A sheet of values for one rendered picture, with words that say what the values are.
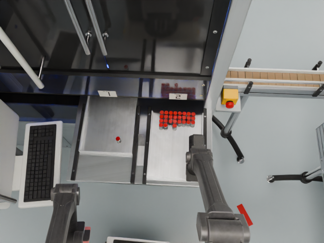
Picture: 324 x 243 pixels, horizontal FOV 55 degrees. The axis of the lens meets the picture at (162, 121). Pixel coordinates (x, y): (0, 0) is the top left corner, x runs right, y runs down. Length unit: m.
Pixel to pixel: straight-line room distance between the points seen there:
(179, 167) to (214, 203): 0.75
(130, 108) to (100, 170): 0.35
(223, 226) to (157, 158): 0.86
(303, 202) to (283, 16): 1.72
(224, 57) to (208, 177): 0.51
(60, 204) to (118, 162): 0.61
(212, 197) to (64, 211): 0.42
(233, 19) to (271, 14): 2.24
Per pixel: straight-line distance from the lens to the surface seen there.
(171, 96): 1.49
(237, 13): 1.04
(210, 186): 0.85
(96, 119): 1.64
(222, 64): 1.26
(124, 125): 1.60
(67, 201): 1.00
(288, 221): 2.52
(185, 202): 2.38
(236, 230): 0.73
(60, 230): 0.92
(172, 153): 1.53
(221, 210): 0.77
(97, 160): 1.56
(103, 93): 1.53
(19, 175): 1.76
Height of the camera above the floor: 2.35
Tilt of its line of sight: 68 degrees down
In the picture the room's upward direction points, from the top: 2 degrees counter-clockwise
